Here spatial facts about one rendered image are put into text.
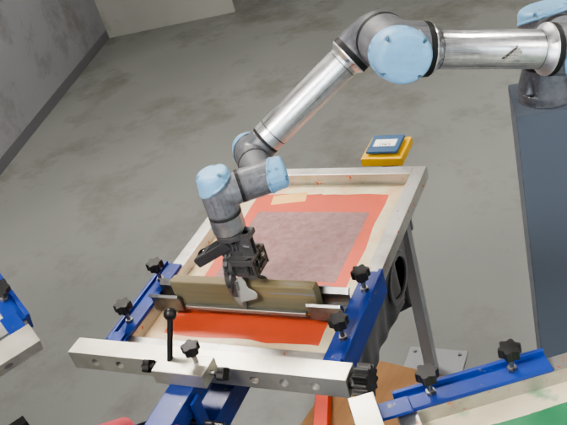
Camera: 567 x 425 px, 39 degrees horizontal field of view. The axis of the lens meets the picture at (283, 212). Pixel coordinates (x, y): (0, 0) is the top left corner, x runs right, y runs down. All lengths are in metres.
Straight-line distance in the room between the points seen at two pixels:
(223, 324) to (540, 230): 0.85
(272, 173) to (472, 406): 0.62
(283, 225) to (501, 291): 1.35
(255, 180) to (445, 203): 2.28
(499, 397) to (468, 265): 1.93
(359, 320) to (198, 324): 0.43
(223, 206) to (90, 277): 2.53
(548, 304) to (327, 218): 0.65
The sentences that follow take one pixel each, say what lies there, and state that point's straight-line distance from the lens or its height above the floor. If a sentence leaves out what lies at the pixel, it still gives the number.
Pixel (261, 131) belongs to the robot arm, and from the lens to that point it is 1.82.
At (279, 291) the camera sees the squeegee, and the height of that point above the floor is 1.05.
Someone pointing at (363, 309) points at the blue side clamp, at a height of 1.01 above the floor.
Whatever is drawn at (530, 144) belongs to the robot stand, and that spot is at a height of 1.12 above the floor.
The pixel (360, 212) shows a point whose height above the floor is 0.96.
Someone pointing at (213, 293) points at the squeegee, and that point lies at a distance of 1.93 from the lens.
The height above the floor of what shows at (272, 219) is 0.96.
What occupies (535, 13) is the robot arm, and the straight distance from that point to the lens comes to 1.95.
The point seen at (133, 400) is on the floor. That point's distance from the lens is 3.36.
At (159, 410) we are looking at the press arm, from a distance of 1.67.
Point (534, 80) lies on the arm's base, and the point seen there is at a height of 1.27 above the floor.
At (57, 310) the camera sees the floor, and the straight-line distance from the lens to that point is 4.07.
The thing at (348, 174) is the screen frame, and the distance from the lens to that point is 2.31.
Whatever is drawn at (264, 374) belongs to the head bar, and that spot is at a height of 1.03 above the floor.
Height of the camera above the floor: 2.14
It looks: 31 degrees down
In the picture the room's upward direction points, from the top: 17 degrees counter-clockwise
